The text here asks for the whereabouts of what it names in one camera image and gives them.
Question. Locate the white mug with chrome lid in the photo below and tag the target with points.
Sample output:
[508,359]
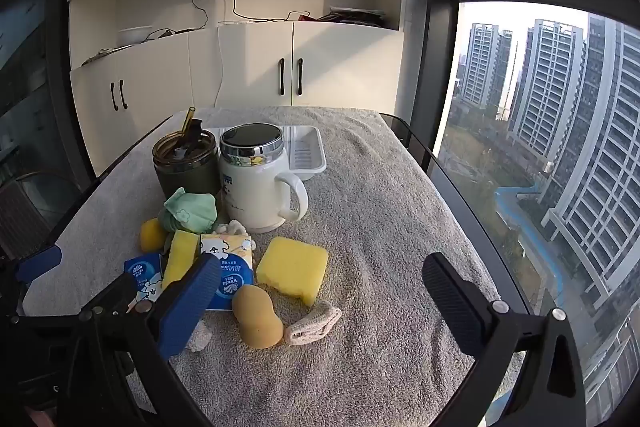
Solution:
[250,192]

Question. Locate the black window frame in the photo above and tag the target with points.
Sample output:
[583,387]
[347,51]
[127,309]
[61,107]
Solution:
[440,57]

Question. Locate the white bowl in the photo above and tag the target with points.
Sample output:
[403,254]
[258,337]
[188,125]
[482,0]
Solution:
[135,36]

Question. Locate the grey towel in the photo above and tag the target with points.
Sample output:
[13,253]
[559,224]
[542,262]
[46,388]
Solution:
[390,217]

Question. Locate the thin yellow sponge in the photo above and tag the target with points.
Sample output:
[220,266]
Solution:
[180,257]

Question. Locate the green tumbler with straw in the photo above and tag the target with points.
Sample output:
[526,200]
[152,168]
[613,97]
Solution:
[185,179]

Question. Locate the tan makeup sponge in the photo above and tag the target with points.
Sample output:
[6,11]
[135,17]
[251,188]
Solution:
[255,322]

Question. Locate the brown wicker chair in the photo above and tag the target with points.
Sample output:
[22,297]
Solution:
[30,207]

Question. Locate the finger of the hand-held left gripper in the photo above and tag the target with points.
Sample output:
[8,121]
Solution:
[39,263]

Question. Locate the blue white tissue packet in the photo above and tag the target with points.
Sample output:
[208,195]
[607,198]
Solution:
[234,279]
[142,278]

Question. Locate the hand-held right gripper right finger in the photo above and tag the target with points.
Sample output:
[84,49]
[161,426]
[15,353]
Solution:
[450,302]

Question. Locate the grey apartment tower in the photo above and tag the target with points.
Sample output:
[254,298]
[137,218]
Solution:
[545,92]
[482,67]
[607,167]

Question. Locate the green cloth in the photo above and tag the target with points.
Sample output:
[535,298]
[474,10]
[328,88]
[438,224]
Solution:
[192,209]

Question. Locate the white plastic tray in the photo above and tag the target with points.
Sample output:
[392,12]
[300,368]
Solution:
[305,152]

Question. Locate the beige cloth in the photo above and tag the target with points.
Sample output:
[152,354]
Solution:
[312,324]

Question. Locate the small round yellow sponge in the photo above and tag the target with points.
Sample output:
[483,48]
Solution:
[151,236]

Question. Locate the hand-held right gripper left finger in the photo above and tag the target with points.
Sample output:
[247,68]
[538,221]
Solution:
[190,302]

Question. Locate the stack of dark papers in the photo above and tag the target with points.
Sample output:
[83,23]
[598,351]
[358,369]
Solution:
[357,17]

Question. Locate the large yellow sponge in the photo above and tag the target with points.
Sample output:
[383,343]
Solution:
[292,267]

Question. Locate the white fluffy cloth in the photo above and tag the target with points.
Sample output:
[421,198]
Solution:
[201,338]
[234,228]

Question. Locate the white cabinet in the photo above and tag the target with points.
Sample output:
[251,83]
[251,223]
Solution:
[340,67]

